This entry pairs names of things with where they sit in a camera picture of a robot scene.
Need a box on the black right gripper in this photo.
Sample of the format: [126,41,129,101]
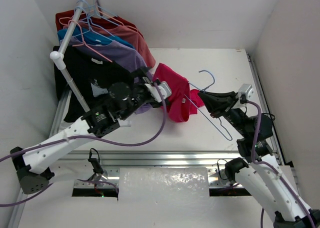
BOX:
[198,92,250,138]

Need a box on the pink t shirt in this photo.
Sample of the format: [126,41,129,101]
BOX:
[153,63,204,123]

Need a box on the blue wire hanger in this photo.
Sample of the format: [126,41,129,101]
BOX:
[185,70,233,141]

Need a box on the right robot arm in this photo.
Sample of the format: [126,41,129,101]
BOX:
[198,91,320,227]

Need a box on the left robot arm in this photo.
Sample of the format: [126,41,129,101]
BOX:
[9,68,172,194]

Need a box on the purple t shirt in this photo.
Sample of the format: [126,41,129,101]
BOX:
[66,36,155,116]

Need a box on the black t shirt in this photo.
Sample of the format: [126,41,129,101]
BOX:
[54,46,134,123]

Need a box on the salmon t shirt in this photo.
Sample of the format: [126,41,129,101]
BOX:
[77,24,156,68]

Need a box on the teal t shirt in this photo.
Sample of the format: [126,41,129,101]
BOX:
[72,27,134,49]

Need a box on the blue hanger on rack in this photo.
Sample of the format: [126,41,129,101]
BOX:
[74,0,115,36]

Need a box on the dark red t shirt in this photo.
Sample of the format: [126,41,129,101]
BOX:
[54,10,137,33]

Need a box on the silver clothes rack pole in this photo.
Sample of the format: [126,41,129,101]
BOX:
[50,0,90,112]

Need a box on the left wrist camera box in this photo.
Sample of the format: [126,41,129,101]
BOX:
[153,79,172,99]

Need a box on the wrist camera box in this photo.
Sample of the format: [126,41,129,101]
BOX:
[238,84,255,104]
[153,79,172,99]

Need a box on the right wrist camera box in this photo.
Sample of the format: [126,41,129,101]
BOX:
[238,84,255,104]

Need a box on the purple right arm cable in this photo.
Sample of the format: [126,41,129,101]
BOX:
[246,100,318,228]

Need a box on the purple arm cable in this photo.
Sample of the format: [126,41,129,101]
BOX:
[0,82,168,208]
[246,100,318,228]

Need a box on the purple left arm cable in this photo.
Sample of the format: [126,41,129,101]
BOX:
[0,82,168,208]

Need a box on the black cable at right base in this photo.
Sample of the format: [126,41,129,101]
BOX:
[216,158,230,182]

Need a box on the black cable at base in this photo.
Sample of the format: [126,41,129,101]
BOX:
[216,158,230,182]
[87,148,105,175]

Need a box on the aluminium table rail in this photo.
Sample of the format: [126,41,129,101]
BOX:
[61,150,283,167]

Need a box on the pink wire hanger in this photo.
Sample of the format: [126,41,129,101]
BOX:
[58,16,113,63]

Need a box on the black cable at left base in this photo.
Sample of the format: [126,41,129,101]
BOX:
[87,148,105,175]

